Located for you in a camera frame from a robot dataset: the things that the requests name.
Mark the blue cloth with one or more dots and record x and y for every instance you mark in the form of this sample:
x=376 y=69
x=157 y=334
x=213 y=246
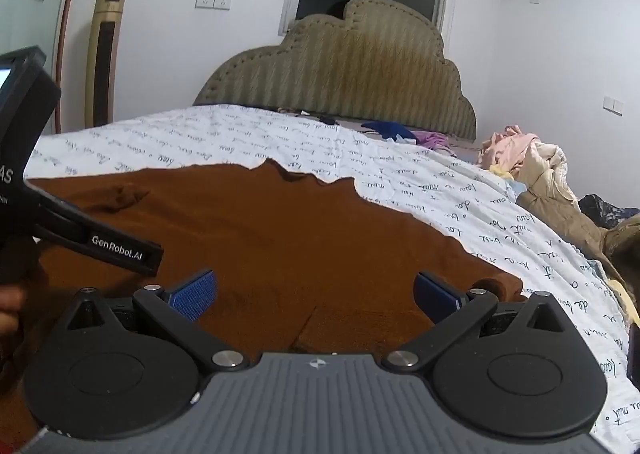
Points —
x=387 y=130

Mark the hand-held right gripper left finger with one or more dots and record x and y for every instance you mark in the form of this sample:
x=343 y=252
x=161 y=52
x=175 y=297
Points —
x=194 y=295

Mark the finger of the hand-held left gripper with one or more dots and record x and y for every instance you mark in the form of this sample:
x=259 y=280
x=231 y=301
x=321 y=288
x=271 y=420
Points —
x=115 y=249

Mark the olive padded headboard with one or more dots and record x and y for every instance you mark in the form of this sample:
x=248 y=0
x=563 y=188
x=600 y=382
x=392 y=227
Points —
x=350 y=64

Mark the white wall switch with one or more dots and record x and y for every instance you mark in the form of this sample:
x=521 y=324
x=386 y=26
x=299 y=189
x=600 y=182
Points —
x=618 y=107
x=608 y=102

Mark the small black object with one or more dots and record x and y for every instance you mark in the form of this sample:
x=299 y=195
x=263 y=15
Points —
x=328 y=120

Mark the olive brown padded cloth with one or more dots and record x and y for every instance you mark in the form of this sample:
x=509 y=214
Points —
x=625 y=244

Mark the white printed blanket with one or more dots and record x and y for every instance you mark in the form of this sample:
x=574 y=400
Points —
x=450 y=184

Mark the brown knit sweater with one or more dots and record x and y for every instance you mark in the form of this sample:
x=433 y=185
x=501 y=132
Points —
x=300 y=234

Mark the purple cloth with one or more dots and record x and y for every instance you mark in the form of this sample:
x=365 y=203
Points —
x=432 y=139

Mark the gold tower air conditioner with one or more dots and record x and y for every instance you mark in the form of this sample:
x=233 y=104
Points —
x=106 y=49

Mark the dark floral cloth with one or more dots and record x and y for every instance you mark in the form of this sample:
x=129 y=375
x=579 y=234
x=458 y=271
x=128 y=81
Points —
x=607 y=211

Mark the pink clothes pile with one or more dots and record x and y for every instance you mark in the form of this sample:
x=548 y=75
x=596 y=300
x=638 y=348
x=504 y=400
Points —
x=505 y=146

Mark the yellow cloth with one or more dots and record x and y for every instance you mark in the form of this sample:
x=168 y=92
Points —
x=501 y=171

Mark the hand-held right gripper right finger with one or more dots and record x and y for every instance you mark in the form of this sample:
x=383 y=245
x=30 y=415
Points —
x=434 y=295

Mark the person's left hand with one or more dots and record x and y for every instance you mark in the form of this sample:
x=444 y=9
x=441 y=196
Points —
x=9 y=309

